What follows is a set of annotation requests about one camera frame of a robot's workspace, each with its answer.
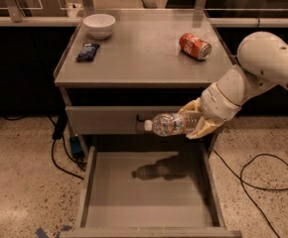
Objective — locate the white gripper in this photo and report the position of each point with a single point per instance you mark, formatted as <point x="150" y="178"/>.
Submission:
<point x="216" y="103"/>

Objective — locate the blue floor tape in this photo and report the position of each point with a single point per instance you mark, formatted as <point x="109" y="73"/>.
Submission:
<point x="42" y="233"/>

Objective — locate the closed grey drawer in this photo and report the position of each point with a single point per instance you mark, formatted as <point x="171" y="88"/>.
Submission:
<point x="112" y="119"/>

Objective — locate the orange soda can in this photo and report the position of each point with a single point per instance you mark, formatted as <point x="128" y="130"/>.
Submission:
<point x="194" y="46"/>

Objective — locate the black drawer handle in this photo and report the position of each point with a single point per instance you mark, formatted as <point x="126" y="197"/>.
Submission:
<point x="142" y="118"/>

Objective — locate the open grey drawer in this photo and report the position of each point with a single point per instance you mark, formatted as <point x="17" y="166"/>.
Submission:
<point x="157" y="194"/>

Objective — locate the dark blue snack packet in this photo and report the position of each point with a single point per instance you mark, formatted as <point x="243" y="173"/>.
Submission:
<point x="88" y="52"/>

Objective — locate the blue power adapter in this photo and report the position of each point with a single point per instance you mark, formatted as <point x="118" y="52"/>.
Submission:
<point x="76" y="148"/>

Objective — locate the long grey counter ledge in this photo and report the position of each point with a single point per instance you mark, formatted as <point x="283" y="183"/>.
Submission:
<point x="193" y="17"/>

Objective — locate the white bowl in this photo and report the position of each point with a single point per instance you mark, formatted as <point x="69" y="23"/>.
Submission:
<point x="99" y="26"/>

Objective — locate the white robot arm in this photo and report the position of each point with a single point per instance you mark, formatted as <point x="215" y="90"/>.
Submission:
<point x="262" y="64"/>

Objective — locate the grey drawer cabinet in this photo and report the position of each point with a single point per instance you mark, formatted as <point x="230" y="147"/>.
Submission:
<point x="141" y="64"/>

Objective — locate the clear plastic water bottle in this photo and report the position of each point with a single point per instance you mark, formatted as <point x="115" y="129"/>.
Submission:
<point x="171" y="124"/>

